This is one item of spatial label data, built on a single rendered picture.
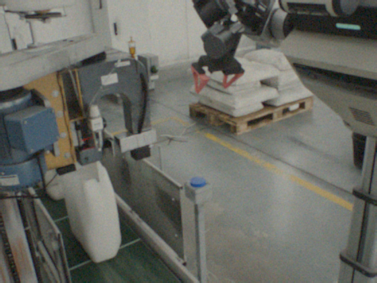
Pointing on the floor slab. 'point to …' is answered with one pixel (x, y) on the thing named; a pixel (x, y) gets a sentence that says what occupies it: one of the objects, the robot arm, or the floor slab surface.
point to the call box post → (200, 242)
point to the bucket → (359, 145)
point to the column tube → (11, 209)
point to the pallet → (215, 118)
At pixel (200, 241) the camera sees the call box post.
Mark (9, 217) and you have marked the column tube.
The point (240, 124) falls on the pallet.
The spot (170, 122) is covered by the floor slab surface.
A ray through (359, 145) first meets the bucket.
